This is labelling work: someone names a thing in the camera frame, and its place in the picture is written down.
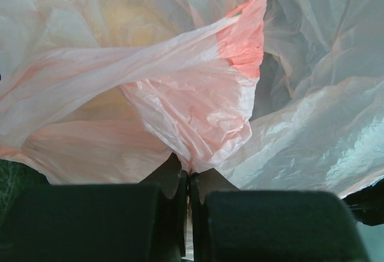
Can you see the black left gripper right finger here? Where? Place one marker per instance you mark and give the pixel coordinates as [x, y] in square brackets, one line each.
[234, 225]

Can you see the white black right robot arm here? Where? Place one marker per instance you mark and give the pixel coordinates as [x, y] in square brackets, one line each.
[367, 204]

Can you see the pink plastic bag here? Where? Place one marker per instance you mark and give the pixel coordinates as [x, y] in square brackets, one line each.
[273, 94]

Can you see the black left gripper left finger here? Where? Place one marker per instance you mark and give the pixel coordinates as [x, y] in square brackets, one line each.
[111, 222]

